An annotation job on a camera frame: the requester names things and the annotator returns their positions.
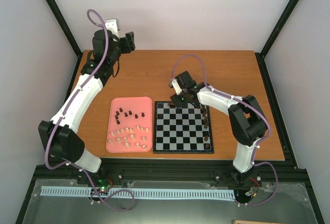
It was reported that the black aluminium frame post left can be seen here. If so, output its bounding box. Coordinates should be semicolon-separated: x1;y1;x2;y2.
32;0;83;57

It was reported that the black aluminium frame post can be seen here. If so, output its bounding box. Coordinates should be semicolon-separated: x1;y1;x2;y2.
259;0;314;59
32;0;83;57

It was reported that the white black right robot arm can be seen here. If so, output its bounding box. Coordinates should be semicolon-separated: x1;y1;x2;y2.
169;71;271;185

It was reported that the black aluminium frame post right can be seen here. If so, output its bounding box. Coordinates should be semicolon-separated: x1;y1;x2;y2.
259;0;314;59

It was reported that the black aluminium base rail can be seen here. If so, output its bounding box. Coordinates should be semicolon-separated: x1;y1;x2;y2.
32;159;311;189

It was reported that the pink plastic tray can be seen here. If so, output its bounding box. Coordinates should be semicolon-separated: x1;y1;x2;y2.
106;97;153;153

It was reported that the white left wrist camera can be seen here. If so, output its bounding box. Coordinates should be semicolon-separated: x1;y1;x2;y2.
105;19;120;38

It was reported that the black side frame rail right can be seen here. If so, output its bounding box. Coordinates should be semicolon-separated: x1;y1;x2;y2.
255;53;298;168

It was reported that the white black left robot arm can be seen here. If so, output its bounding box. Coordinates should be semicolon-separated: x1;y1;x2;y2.
38;29;136;184

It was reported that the black white chessboard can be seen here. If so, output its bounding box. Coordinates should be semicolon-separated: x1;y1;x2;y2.
153;101;214;154

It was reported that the light blue slotted cable duct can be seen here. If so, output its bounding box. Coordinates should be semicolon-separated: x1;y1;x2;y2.
40;186;235;201

